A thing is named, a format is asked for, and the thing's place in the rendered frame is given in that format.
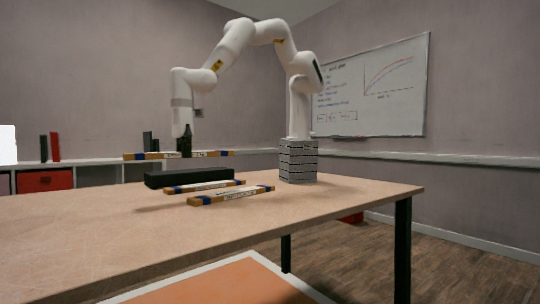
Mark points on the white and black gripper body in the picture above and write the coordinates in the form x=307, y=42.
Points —
x=181, y=116

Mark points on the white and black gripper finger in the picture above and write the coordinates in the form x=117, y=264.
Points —
x=187, y=144
x=179, y=144

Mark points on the tan flat pack with white label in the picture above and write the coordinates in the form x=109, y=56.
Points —
x=174, y=155

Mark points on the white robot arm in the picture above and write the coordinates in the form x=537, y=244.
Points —
x=237, y=36

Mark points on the black rectangular slab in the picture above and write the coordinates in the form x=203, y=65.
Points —
x=165, y=179

